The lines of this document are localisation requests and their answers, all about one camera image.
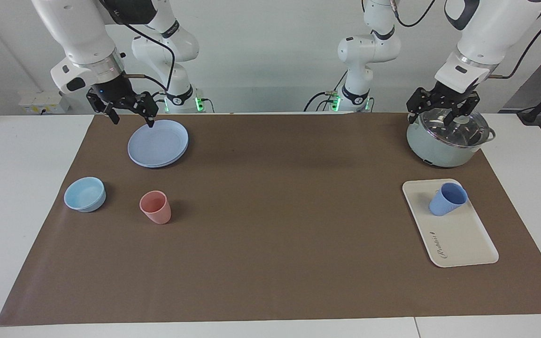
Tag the cream tray with bear print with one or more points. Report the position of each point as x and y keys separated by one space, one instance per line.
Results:
x=458 y=239

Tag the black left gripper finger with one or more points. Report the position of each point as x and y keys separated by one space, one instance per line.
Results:
x=463 y=110
x=413 y=105

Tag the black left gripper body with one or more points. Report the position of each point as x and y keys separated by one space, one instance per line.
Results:
x=446 y=94

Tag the pale green cooking pot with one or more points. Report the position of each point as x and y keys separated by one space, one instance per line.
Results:
x=432 y=150

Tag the blue round plate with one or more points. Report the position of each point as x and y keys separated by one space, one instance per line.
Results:
x=158 y=143

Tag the blue ribbed cup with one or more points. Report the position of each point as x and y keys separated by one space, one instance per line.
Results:
x=446 y=199

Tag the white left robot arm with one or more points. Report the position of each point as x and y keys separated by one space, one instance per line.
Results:
x=491 y=33

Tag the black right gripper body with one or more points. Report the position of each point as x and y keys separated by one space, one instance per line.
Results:
x=118 y=94

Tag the white wall socket box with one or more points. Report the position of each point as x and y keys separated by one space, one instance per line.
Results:
x=40 y=102

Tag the glass pot lid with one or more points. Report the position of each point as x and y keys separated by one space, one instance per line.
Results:
x=458 y=134

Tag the pink cup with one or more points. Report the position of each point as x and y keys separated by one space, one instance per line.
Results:
x=155 y=209

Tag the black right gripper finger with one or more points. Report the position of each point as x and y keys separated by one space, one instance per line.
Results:
x=150 y=110
x=113 y=115

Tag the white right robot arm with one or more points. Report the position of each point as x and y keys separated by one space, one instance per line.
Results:
x=82 y=37

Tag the brown table mat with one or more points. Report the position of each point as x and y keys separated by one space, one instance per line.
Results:
x=275 y=244

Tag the light blue bowl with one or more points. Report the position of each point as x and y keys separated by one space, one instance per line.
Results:
x=84 y=194

